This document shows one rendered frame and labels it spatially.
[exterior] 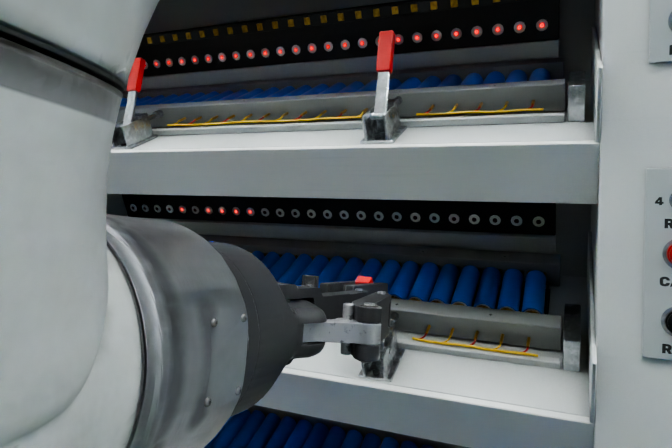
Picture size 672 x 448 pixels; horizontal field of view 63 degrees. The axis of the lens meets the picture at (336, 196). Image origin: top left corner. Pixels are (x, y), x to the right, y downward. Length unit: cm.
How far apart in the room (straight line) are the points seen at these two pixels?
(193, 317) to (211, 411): 3
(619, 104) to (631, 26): 5
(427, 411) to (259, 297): 26
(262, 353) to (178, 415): 5
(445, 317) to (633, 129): 21
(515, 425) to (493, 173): 18
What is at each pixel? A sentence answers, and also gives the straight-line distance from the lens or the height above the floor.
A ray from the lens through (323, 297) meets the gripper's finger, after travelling 30.
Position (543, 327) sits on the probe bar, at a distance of 48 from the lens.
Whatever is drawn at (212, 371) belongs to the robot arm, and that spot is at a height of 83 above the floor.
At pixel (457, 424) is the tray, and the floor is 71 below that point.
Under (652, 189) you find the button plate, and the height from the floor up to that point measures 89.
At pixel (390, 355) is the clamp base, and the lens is 46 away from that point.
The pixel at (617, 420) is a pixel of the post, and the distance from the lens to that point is 44.
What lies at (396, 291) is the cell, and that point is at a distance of 53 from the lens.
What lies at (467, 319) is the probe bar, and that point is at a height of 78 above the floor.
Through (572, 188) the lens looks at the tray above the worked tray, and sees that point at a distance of 42.
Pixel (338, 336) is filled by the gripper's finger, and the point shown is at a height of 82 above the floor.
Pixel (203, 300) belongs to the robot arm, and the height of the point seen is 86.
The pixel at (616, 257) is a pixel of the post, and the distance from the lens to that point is 41.
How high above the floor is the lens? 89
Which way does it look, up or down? 2 degrees down
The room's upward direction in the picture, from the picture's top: straight up
